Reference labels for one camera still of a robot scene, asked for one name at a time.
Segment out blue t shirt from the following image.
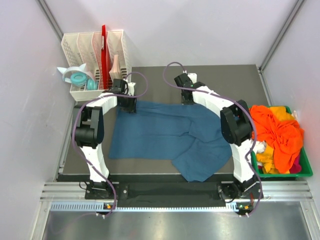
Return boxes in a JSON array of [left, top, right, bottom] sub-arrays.
[[108, 101, 232, 182]]

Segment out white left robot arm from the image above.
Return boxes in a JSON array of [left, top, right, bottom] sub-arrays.
[[71, 79, 137, 199]]

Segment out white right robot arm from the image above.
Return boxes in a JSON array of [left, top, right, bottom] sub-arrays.
[[174, 72, 255, 198]]

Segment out beige book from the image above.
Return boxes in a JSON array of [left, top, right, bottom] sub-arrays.
[[109, 54, 123, 81]]

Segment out red folder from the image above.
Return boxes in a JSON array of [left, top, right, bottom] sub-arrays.
[[100, 24, 110, 90]]

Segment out teal cat ear headphones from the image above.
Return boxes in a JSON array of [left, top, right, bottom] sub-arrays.
[[57, 63, 99, 91]]

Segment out white file organizer rack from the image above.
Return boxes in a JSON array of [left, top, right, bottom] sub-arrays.
[[61, 29, 132, 102]]

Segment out white t shirt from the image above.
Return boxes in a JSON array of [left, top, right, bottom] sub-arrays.
[[253, 141, 267, 154]]

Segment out orange t shirt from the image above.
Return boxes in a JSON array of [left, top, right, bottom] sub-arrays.
[[249, 105, 304, 174]]

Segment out magenta t shirt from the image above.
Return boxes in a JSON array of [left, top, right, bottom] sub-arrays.
[[289, 153, 302, 174]]

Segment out green plastic basket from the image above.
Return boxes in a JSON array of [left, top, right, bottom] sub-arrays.
[[251, 106, 313, 178]]

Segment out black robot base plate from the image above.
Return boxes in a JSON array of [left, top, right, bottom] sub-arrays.
[[85, 173, 261, 207]]

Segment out aluminium frame post right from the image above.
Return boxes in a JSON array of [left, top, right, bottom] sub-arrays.
[[258, 0, 306, 74]]

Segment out aluminium frame post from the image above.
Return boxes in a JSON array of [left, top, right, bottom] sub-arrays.
[[35, 0, 64, 42], [258, 0, 306, 74]]

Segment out aluminium frame post left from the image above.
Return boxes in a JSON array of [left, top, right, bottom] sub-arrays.
[[35, 0, 64, 42]]

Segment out grey slotted cable duct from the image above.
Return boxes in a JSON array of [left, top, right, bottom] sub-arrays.
[[50, 201, 250, 213]]

